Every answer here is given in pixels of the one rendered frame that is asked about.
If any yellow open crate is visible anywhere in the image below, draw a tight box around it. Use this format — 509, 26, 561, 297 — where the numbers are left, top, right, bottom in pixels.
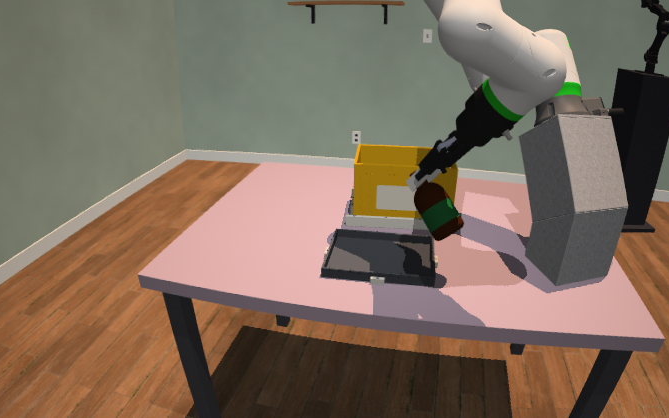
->
353, 144, 458, 218

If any brown bottle with green label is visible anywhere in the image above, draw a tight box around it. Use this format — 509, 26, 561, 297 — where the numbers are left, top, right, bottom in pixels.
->
414, 180, 464, 241

